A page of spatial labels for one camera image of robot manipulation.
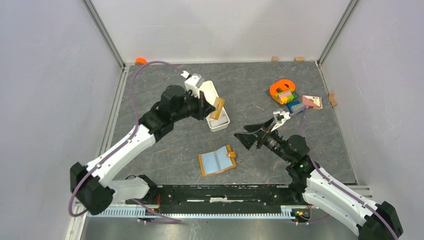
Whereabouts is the pink wooden puzzle block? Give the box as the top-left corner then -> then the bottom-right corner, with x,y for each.
301,95 -> 323,110

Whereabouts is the orange round cap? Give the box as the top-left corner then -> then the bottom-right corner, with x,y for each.
134,57 -> 147,66

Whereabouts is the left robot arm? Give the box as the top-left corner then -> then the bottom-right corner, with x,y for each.
68,85 -> 216,217

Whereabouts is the colourful brick block stack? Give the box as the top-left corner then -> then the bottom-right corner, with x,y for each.
273,90 -> 298,105

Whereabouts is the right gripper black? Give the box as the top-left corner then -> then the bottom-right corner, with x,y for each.
233,118 -> 292,163

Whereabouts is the white cable comb strip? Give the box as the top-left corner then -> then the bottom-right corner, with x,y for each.
87,205 -> 305,220

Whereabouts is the orange card holder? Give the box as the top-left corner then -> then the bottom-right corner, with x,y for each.
198,144 -> 236,177

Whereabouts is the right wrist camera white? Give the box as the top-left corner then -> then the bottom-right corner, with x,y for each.
271,108 -> 291,132

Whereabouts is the gold credit card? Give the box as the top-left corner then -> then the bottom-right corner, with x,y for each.
209,97 -> 225,120

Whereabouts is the orange ring toy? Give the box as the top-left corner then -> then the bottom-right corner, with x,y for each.
268,78 -> 296,97

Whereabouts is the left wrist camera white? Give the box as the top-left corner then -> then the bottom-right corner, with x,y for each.
180,70 -> 204,98

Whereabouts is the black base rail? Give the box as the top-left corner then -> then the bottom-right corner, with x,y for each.
140,184 -> 309,214

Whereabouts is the wooden arch piece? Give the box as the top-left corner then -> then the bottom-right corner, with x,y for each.
328,92 -> 338,108

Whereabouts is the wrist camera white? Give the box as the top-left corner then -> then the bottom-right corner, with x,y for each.
271,108 -> 291,132
180,70 -> 204,98

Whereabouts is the blue brick block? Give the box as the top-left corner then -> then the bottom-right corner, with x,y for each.
287,100 -> 306,116

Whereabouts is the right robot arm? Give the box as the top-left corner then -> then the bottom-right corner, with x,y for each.
234,118 -> 404,240

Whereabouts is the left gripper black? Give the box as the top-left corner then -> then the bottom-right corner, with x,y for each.
172,89 -> 216,122

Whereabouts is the white rectangular tray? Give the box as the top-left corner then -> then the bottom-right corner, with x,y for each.
200,80 -> 231,132

